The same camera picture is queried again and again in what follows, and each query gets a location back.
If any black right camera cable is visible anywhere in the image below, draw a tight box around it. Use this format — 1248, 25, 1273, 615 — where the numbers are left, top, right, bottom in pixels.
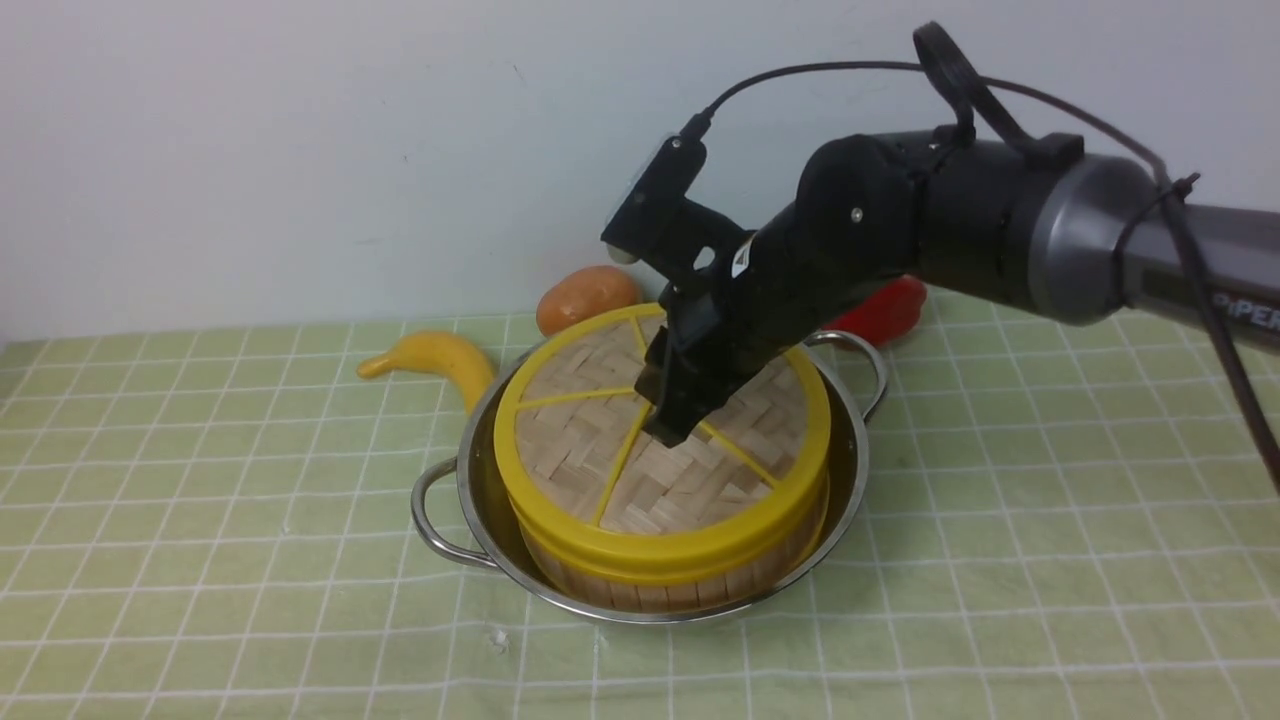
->
680, 20, 1280, 496

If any stainless steel pot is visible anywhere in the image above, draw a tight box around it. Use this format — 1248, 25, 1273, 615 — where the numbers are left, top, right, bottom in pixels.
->
410, 331, 892, 626

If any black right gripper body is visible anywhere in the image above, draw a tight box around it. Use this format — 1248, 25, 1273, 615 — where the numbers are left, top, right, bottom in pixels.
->
663, 135, 919, 386

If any bamboo steamer basket yellow rim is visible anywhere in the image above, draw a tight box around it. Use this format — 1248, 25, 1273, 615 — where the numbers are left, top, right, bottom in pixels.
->
517, 475, 829, 612

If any yellow toy banana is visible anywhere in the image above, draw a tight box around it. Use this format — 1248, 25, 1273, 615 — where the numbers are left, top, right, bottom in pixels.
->
356, 331, 497, 414

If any woven bamboo steamer lid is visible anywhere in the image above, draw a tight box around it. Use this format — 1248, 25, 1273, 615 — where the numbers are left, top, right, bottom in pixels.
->
493, 304, 833, 530

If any red toy bell pepper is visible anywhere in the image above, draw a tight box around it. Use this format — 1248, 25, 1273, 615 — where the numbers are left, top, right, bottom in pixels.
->
824, 275, 928, 347

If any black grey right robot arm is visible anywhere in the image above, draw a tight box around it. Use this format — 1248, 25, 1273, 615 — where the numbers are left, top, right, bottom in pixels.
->
602, 131, 1201, 447

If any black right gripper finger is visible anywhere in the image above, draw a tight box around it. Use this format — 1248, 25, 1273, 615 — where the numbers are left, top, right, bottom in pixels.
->
635, 334, 741, 448

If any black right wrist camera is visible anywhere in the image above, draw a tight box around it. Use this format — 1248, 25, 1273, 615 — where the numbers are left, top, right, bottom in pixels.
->
600, 135, 749, 293

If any orange toy fruit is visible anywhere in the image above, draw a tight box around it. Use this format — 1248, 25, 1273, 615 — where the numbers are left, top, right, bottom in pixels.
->
535, 265, 644, 337

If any green checkered tablecloth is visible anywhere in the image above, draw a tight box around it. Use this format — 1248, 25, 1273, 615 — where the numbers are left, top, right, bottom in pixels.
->
1, 292, 1277, 719

